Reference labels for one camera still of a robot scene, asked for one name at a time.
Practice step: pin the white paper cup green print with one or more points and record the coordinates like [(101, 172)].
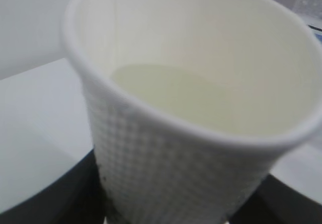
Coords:
[(191, 102)]

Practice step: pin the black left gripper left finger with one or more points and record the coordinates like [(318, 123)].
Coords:
[(73, 198)]

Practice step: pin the clear water bottle red label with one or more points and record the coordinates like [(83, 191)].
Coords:
[(310, 12)]

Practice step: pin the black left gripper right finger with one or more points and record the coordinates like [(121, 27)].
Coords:
[(275, 202)]

